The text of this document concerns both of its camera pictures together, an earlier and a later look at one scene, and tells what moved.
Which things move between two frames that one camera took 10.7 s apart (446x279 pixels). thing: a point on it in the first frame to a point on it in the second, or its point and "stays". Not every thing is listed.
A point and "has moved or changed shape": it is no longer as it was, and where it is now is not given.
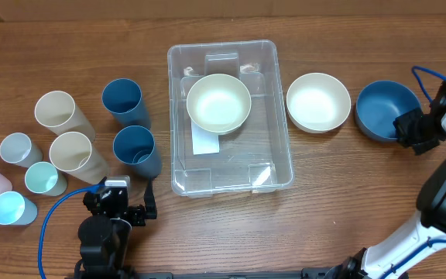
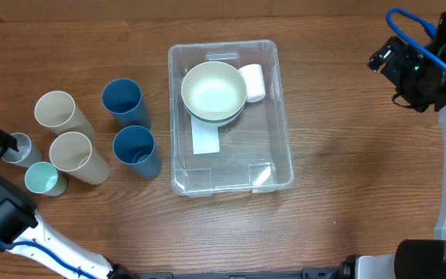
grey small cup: (17, 148) stays
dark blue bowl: (378, 105) has moved or changed shape
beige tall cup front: (73, 153) stays
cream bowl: (317, 102) has moved or changed shape
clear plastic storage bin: (254, 158) stays
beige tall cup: (57, 111) stays
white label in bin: (204, 142) stays
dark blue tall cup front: (135, 146) stays
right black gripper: (403, 131) to (420, 101)
